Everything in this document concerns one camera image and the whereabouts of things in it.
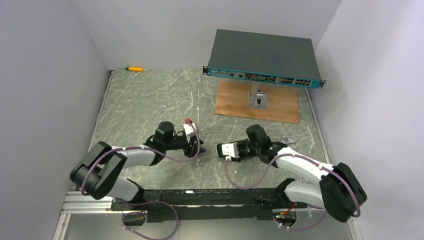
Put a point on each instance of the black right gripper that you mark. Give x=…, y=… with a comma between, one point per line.
x=241, y=147

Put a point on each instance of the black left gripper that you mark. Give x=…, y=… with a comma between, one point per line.
x=192, y=146

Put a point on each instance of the black umbrella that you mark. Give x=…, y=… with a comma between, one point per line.
x=219, y=152

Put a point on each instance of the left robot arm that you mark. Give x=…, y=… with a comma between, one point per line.
x=98, y=172

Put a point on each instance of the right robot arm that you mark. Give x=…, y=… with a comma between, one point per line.
x=333, y=188

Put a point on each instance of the plywood board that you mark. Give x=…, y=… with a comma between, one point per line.
x=232, y=100

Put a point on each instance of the orange utility knife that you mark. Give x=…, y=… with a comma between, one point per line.
x=134, y=69

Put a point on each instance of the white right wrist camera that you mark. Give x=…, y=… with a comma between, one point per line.
x=230, y=151

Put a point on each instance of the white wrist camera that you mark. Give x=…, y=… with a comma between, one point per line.
x=230, y=151
x=190, y=128

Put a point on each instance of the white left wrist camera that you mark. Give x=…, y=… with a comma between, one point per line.
x=190, y=128

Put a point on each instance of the red handled adjustable wrench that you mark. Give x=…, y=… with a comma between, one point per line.
x=287, y=139

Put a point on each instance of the metal switch stand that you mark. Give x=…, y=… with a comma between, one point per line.
x=257, y=99

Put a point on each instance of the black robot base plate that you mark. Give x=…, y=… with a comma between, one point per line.
x=209, y=204

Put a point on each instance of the grey network switch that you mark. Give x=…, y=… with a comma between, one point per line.
x=264, y=58

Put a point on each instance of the aluminium frame rail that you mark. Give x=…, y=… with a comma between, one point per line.
x=76, y=203

